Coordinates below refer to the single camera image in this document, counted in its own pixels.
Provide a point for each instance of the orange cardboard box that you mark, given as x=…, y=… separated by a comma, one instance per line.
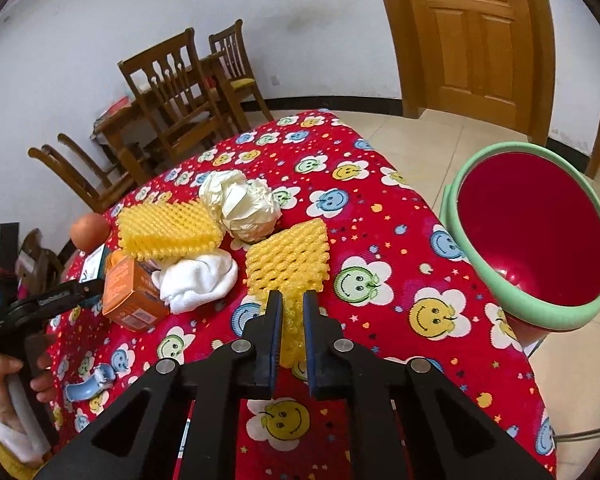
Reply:
x=130, y=295

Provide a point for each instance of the wooden door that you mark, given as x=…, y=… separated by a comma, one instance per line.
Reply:
x=465, y=35

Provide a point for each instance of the large wooden chair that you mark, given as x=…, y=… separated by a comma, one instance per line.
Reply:
x=180, y=105

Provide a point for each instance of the teal and white box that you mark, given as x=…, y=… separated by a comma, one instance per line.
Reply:
x=92, y=265

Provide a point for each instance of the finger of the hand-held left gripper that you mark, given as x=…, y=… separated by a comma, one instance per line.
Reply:
x=60, y=300
x=7, y=260

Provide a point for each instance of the dark wooden chair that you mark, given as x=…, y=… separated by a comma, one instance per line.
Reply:
x=40, y=260

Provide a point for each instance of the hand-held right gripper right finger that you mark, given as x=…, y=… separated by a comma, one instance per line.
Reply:
x=310, y=340

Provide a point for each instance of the yellow foam fruit net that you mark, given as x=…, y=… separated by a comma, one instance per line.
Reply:
x=167, y=230
x=287, y=260

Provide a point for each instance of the red basin with green rim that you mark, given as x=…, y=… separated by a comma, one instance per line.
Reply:
x=530, y=230

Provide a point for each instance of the blue plastic clip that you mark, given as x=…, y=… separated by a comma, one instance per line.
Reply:
x=87, y=385

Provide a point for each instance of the red apple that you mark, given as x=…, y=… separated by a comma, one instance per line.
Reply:
x=89, y=232

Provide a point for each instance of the white cloth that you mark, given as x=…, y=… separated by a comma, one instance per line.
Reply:
x=195, y=280

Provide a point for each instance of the wooden dining table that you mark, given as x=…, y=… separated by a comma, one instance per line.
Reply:
x=125, y=130

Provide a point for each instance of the person's left hand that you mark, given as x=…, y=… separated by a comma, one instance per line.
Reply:
x=0, y=385

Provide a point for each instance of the red items on dining table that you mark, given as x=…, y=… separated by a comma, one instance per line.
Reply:
x=117, y=106

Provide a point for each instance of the curved back wooden chair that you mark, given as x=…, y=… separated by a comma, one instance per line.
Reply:
x=75, y=175
x=97, y=160

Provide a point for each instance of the red smiley flower tablecloth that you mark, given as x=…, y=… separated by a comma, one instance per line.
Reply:
x=380, y=310

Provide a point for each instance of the wooden chair with yellow cushion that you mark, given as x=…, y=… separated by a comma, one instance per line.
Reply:
x=235, y=70

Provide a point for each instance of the cream paper ball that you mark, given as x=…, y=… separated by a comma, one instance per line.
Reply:
x=240, y=205

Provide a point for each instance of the person's left forearm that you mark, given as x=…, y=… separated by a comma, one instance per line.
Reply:
x=10, y=440

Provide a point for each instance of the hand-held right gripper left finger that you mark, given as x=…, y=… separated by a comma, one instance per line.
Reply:
x=275, y=330

